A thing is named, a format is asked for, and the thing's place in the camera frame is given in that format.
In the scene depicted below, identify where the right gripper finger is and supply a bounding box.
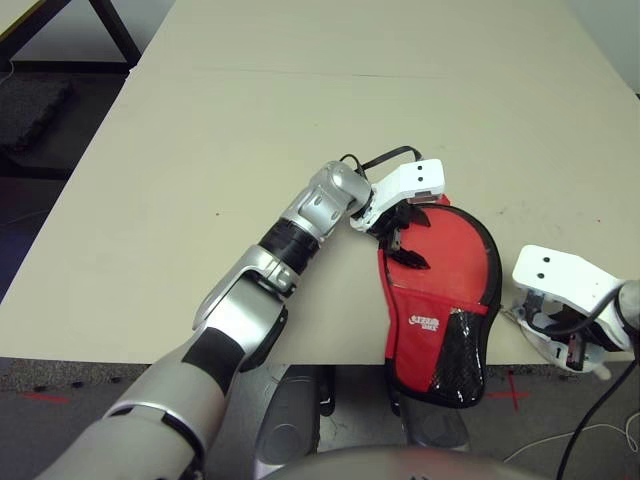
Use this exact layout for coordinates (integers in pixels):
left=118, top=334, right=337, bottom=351
left=545, top=307, right=581, bottom=334
left=565, top=339, right=590, bottom=372

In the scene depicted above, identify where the black and red paddle case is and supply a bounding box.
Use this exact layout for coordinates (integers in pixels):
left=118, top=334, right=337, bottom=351
left=375, top=194, right=504, bottom=411

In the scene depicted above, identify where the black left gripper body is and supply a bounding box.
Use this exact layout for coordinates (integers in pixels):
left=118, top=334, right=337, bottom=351
left=372, top=204, right=409, bottom=251

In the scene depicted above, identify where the white floor cable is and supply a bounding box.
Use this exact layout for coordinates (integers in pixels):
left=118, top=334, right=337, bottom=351
left=502, top=422, right=640, bottom=464

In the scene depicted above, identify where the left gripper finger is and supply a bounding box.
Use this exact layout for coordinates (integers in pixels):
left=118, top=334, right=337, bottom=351
left=402, top=204, right=432, bottom=227
left=388, top=246, right=432, bottom=272

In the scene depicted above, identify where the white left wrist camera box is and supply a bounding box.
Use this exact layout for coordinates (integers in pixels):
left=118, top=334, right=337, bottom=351
left=348, top=158, right=447, bottom=234

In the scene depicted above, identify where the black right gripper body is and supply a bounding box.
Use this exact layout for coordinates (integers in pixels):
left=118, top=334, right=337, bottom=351
left=582, top=319, right=615, bottom=354

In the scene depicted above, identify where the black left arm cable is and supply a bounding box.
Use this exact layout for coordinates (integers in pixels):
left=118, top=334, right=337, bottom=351
left=339, top=144, right=421, bottom=174

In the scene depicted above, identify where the grey left robot leg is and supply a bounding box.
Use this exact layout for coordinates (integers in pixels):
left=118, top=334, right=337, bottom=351
left=254, top=364, right=336, bottom=466

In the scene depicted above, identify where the clear plastic pouch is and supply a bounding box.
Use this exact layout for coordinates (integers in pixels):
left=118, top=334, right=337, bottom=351
left=501, top=294, right=614, bottom=382

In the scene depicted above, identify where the black-framed side table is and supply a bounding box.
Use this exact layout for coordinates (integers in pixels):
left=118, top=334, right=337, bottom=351
left=0, top=0, right=144, bottom=76

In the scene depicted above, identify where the grey robot leg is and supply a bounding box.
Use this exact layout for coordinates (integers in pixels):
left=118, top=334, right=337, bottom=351
left=254, top=364, right=336, bottom=466
left=389, top=384, right=471, bottom=454

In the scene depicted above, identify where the grey robot torso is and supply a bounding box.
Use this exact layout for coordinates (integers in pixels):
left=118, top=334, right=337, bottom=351
left=254, top=446, right=531, bottom=480

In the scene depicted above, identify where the black foam floor mat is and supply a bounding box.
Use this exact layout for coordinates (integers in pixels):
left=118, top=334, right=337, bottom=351
left=0, top=77, right=74, bottom=156

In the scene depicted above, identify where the grey right robot leg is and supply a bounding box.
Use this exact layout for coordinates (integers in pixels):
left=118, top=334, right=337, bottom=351
left=389, top=384, right=471, bottom=454

